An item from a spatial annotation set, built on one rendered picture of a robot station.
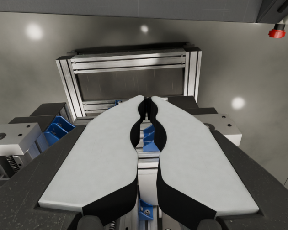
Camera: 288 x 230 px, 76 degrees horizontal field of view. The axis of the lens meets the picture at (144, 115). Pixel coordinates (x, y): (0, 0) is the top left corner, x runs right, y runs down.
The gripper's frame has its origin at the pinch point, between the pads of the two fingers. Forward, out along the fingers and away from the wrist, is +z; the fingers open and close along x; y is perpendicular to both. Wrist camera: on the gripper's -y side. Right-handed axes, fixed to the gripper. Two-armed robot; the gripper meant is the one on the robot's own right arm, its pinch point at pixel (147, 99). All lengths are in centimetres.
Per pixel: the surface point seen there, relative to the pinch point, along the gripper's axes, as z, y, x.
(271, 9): 23.3, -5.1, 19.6
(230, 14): 25.3, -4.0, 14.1
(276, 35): 39, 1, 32
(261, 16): 24.7, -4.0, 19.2
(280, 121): 120, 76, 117
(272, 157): 120, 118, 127
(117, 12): 25.3, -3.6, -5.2
